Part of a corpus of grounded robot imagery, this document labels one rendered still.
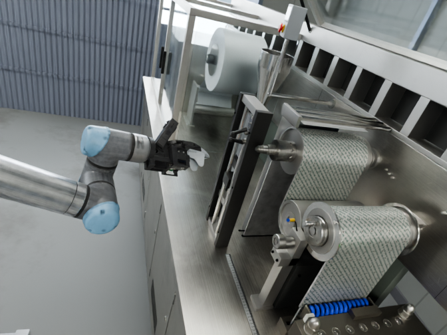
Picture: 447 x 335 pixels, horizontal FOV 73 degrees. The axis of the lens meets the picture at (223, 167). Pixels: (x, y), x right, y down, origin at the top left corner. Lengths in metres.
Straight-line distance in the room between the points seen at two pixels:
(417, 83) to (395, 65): 0.11
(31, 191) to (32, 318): 1.44
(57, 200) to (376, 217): 0.74
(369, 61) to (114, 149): 0.91
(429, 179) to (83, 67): 3.40
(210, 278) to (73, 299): 1.18
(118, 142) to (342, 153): 0.63
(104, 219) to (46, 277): 1.52
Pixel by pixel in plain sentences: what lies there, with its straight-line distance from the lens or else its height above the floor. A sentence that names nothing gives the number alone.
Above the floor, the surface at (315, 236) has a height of 1.25.
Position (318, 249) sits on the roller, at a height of 1.22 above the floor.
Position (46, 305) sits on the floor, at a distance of 2.08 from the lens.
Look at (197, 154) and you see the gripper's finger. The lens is 0.89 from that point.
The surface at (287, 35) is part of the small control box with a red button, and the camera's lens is 1.10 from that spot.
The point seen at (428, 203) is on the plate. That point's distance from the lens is 1.02.
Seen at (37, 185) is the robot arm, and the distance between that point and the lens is 0.67.
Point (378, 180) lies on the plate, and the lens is 1.12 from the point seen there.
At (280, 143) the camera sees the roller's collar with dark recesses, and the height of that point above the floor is 1.36.
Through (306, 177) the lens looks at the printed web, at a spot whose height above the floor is 1.29.
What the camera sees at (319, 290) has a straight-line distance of 0.91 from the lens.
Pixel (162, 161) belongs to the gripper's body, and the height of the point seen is 1.28.
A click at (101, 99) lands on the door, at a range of 3.85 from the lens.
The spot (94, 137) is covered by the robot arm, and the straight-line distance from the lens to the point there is 0.75.
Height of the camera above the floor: 1.71
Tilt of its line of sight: 30 degrees down
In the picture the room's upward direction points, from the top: 16 degrees clockwise
